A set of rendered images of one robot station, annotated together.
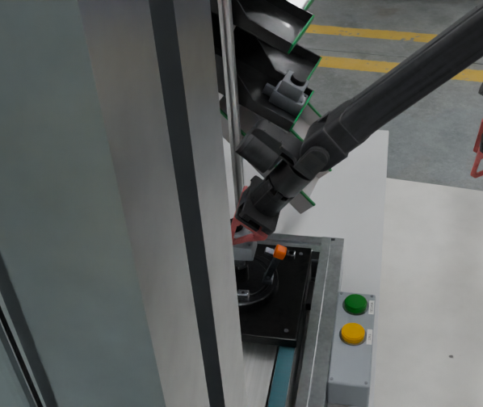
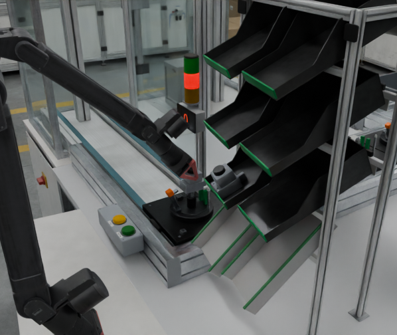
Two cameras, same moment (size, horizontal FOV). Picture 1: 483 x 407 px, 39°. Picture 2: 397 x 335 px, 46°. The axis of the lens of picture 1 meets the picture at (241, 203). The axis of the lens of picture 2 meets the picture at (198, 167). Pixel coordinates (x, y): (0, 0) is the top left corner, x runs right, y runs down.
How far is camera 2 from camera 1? 2.03 m
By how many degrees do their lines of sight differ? 102
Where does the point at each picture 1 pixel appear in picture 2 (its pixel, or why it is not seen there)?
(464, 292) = not seen: hidden behind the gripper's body
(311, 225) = (220, 310)
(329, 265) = (161, 246)
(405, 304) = (115, 290)
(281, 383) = (137, 199)
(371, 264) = (155, 304)
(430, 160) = not seen: outside the picture
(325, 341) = (129, 213)
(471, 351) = not seen: hidden behind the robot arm
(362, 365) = (105, 213)
